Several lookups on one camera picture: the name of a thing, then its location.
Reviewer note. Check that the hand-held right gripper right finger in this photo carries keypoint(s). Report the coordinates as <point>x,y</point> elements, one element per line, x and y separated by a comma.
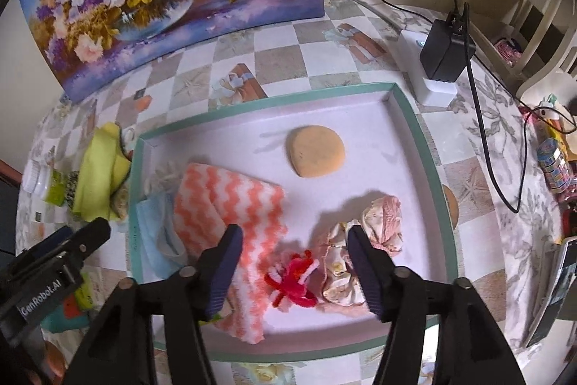
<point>367,272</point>

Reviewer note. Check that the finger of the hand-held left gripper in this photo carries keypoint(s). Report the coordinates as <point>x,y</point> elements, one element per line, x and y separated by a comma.
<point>52,239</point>
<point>81,243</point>

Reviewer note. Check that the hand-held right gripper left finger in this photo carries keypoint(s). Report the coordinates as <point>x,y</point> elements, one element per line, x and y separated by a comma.
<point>221,272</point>

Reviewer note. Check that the pink floral scrunchie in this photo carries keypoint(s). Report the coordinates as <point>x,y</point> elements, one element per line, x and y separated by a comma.
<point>342,283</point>

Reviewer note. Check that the pink zigzag fleece cloth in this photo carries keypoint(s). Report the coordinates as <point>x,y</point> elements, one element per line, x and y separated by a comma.
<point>225,204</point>

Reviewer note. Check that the red pink pipe-cleaner flower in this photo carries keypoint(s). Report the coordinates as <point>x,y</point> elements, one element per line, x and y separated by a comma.
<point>293,281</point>

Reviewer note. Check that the blue face mask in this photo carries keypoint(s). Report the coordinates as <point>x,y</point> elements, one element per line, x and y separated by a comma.
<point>153,231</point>

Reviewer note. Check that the lime green cloth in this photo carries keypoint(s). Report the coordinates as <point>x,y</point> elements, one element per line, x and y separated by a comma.
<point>97,168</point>

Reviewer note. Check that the shallow teal cardboard box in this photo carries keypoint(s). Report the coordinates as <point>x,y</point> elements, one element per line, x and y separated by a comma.
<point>383,150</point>

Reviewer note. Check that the round orange powder puff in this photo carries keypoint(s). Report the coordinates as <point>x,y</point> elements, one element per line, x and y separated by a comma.
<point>315,150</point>

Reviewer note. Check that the person's left hand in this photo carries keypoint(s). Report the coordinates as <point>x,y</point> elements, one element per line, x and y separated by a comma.
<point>55,362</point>

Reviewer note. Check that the teal block with red patch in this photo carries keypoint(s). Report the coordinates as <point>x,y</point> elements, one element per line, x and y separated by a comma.
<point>63,315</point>

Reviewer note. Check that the white pill bottle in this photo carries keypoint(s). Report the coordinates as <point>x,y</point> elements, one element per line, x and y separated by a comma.
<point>38,182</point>

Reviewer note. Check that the grey floral tablecloth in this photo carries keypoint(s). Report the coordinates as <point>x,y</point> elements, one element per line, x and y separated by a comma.
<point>536,231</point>

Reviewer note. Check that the white power strip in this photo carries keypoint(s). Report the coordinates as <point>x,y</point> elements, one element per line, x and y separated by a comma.
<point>432,94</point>

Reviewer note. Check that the smartphone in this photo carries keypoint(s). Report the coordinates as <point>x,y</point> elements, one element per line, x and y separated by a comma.
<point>559,295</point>

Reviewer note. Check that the colourful puzzle cylinder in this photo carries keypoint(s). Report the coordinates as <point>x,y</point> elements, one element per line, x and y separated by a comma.
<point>552,166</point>

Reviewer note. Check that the black power adapter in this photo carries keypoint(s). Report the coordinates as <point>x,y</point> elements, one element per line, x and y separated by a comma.
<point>446,49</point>

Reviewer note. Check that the small white figurine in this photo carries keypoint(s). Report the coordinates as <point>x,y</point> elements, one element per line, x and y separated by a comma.
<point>552,110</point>

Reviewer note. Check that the small pink object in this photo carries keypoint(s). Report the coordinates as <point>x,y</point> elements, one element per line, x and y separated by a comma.
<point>507,50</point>

